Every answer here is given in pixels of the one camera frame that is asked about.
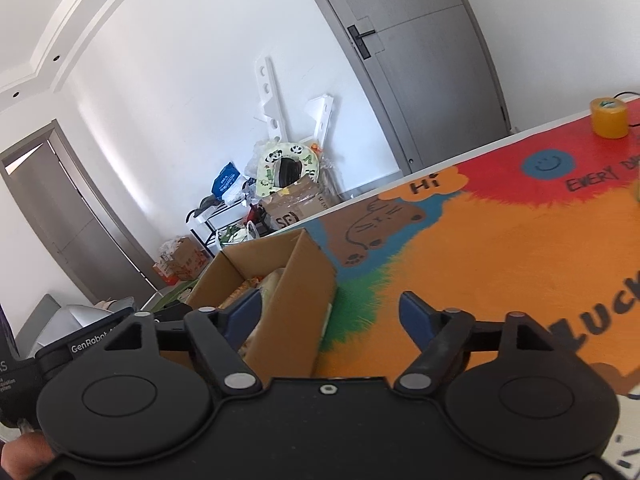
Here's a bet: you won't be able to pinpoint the colourful cartoon cat mat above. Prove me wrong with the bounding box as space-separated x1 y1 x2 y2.
140 97 640 480

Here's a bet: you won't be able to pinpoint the small red print cardboard box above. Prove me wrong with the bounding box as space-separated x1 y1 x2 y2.
152 236 211 283

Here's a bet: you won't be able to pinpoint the person's left hand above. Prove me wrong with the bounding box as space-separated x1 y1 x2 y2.
0 432 56 480

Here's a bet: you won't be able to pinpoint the white shopping bag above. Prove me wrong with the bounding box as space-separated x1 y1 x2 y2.
220 220 261 248

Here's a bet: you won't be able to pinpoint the blue plastic bag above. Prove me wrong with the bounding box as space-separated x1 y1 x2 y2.
211 161 240 197

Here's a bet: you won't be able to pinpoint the taped brown cardboard box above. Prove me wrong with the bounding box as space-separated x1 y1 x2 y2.
260 177 331 233

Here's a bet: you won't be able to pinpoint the tall white foam board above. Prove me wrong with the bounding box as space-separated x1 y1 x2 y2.
252 56 286 141

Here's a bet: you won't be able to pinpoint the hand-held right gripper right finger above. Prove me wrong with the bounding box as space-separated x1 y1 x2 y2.
394 291 556 396

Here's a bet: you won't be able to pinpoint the black shoe rack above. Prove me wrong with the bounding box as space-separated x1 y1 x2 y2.
186 195 261 256

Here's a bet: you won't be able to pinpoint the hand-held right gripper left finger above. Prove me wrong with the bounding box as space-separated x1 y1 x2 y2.
102 290 263 396

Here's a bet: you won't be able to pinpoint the yellow tape roll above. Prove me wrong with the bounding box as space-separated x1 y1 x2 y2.
589 96 630 139

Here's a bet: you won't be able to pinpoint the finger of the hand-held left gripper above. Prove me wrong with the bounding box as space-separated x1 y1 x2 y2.
155 300 193 323

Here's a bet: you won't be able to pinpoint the black door handle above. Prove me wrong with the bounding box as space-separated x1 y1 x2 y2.
347 24 385 60

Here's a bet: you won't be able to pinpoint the short white foam board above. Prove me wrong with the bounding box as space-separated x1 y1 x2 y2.
302 92 335 153

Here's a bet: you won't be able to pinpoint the grey cloth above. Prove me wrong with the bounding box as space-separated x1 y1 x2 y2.
14 292 136 358

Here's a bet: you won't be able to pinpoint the grey room door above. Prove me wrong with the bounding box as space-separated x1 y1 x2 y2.
0 120 168 306

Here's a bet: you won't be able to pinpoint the panda print seat ring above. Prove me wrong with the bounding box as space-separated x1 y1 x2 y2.
254 141 322 196

